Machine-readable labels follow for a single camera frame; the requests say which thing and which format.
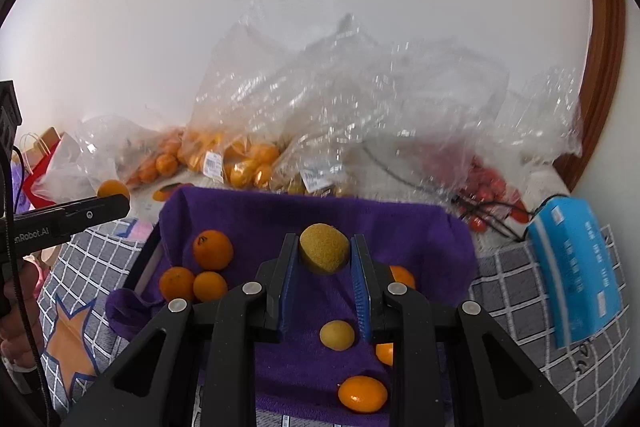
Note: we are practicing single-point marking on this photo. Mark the blue tissue pack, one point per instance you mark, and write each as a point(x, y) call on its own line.
point(575, 267)

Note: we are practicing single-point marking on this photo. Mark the oval orange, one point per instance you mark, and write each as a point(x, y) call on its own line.
point(362, 394)

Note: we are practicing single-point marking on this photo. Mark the printed paper sheet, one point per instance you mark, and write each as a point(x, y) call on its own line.
point(160, 202)

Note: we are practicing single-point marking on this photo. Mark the grey checked blanket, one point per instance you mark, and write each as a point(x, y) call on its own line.
point(525, 307)

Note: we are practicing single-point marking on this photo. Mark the white plastic bag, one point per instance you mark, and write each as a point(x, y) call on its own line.
point(75, 172)

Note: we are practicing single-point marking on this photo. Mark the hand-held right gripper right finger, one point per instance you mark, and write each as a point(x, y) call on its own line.
point(361, 302)

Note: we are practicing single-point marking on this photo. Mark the round orange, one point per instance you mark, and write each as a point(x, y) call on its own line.
point(176, 283)
point(385, 353)
point(404, 277)
point(112, 188)
point(210, 286)

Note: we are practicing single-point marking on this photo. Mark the purple towel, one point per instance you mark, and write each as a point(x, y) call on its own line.
point(310, 217)

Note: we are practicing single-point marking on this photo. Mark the yellow round fruit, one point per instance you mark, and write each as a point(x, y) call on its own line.
point(337, 333)
point(324, 249)

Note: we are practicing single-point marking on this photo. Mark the person's left hand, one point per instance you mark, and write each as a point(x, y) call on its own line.
point(32, 292)

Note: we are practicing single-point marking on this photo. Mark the orange with green stem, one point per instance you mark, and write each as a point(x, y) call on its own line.
point(213, 249)

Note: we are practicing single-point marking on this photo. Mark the red paper bag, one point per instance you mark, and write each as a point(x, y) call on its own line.
point(37, 187)

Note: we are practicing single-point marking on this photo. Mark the crumpled clear plastic bag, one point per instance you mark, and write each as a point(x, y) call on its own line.
point(340, 107)

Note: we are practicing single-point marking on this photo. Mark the brown wooden door frame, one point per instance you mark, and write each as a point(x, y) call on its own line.
point(602, 57)

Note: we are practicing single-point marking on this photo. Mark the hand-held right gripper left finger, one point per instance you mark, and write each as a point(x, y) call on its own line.
point(287, 302)

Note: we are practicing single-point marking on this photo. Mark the clear bag of small mandarins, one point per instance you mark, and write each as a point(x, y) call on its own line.
point(145, 152)

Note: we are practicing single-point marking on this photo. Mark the black tray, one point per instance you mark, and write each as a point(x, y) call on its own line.
point(145, 264)

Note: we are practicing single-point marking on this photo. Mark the clear bag of red fruits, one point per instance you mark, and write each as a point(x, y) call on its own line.
point(480, 147)

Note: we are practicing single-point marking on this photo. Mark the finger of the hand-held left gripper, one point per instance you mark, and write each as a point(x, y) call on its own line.
point(100, 212)

